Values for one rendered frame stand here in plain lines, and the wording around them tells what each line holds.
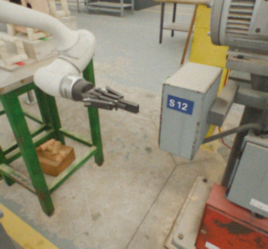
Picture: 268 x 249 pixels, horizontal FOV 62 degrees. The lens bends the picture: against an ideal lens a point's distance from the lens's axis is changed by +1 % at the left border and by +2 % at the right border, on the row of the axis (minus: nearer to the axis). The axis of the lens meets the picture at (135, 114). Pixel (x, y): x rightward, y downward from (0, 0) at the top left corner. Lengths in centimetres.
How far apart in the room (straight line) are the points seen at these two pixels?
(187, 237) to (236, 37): 88
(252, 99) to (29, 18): 69
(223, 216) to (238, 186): 15
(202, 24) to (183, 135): 127
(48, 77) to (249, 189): 76
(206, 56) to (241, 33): 109
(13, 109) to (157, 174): 113
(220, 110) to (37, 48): 95
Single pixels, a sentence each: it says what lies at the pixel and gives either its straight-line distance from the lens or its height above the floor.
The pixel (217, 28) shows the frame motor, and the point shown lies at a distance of 68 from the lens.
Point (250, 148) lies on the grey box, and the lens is 71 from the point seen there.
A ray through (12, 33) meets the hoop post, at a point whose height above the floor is 104.
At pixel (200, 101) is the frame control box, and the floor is 110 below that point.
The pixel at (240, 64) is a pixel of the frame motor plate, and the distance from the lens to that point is 69.
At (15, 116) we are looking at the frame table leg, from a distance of 113.
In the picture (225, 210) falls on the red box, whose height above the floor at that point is 62.
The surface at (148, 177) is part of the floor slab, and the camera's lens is 176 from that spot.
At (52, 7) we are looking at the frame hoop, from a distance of 136.
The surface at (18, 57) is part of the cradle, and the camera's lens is 124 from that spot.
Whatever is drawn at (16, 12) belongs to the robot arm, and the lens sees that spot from 78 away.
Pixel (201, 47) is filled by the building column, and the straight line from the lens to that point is 177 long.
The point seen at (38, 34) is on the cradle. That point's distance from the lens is 129.
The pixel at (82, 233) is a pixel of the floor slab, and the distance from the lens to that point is 155.
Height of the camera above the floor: 133
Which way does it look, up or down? 33 degrees down
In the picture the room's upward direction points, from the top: straight up
